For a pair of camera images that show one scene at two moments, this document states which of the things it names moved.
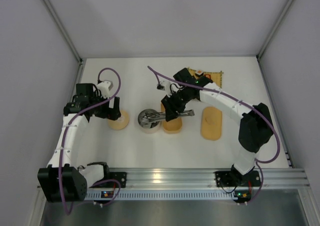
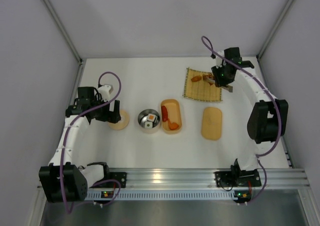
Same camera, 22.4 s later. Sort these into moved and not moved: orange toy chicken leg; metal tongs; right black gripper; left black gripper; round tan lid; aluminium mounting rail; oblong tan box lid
Moved: metal tongs; right black gripper; orange toy chicken leg
Not moved: oblong tan box lid; round tan lid; aluminium mounting rail; left black gripper
